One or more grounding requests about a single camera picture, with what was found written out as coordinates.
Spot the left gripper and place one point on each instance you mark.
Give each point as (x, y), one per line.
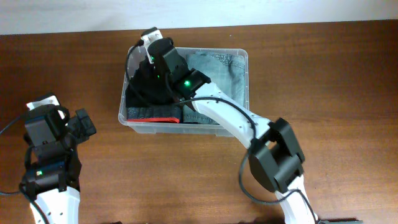
(84, 121)

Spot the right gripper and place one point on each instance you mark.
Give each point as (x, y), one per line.
(154, 64)

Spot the black Nike garment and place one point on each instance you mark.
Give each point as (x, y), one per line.
(146, 86)

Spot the black garment with red trim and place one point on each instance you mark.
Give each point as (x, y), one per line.
(137, 111)

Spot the light blue jeans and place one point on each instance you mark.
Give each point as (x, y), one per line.
(225, 70)

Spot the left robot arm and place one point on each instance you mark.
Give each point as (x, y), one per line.
(52, 166)

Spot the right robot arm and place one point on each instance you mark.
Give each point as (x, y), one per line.
(273, 153)

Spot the clear plastic storage bin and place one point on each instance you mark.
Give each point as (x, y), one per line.
(183, 128)

